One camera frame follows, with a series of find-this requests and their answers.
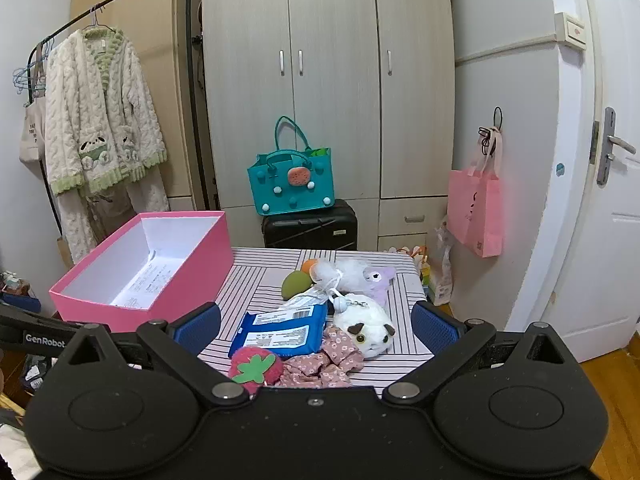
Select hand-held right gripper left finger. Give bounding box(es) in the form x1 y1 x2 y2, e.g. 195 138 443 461
57 301 251 408

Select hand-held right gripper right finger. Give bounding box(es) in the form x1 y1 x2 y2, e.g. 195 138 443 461
382 300 576 408

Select red strawberry plush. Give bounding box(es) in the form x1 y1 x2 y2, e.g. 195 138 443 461
228 346 283 387

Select pink cardboard box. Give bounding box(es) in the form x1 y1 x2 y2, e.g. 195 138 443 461
48 211 236 333

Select white plush dog with bell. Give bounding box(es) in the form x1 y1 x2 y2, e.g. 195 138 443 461
327 292 397 360

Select blue packet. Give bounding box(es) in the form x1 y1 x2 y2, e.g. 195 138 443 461
230 302 328 358

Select green egg-shaped sponge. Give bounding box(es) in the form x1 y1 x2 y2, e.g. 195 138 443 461
281 270 316 301

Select pink floral cloth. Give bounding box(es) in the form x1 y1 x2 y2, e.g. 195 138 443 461
275 325 366 388

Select pile of small toys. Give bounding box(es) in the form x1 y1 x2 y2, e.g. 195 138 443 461
0 270 41 313

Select clear plastic bag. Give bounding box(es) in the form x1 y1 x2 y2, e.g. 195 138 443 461
432 217 456 307

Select colourful snack box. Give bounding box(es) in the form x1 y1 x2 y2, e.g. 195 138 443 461
385 245 433 286

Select white and purple unicorn plush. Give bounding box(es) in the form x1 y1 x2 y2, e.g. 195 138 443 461
310 258 397 307

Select white printed packet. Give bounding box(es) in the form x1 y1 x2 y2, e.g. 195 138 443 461
280 290 331 311

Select pink shopping bag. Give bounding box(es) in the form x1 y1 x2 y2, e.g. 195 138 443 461
446 127 503 259

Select cream fleece pants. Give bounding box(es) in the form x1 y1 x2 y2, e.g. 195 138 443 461
52 165 171 265

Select black suitcase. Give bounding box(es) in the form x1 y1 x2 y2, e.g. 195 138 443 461
262 199 359 251

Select teal felt tote bag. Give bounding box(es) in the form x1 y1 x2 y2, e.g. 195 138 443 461
247 116 335 218

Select white door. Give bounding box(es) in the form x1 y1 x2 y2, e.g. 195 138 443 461
505 0 640 361

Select beige canvas tote bag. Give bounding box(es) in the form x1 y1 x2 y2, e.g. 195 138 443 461
19 95 48 163

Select cream fleece jacket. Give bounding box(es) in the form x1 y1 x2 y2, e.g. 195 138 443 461
44 26 169 196

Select blue clothes hangers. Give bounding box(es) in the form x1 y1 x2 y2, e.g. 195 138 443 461
12 62 46 96

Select grey wooden wardrobe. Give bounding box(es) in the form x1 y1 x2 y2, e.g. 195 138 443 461
201 0 456 253

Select black clothes rack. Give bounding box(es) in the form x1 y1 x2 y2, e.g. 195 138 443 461
27 0 221 211

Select light wooden cabinet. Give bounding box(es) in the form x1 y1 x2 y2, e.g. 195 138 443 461
70 0 208 211

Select black hair ties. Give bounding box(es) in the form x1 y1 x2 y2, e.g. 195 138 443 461
477 106 503 156

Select grey metal door handle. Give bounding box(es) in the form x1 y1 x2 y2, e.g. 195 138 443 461
596 106 637 186

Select white wall box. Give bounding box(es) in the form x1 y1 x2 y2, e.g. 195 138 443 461
555 11 587 51

